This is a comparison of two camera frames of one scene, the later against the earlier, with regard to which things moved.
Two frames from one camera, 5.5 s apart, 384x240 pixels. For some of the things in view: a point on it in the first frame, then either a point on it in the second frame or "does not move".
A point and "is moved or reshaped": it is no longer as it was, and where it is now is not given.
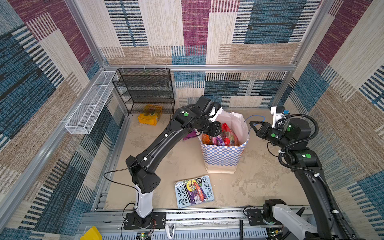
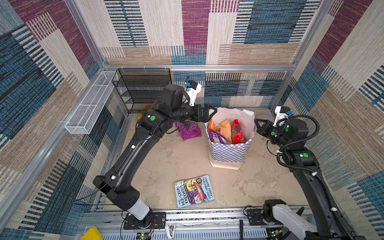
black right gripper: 263,130 does not move
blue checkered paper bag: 222,153 is moved or reshaped
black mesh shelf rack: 146,90 does not move
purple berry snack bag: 217,140 is moved or reshaped
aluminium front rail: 189,224 does not move
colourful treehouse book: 195,191 does not move
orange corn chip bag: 206,139 is moved or reshaped
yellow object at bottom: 93,234 does not move
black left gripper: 216,126 → 204,118
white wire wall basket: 84,117 does not move
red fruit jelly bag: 230,138 → 236,132
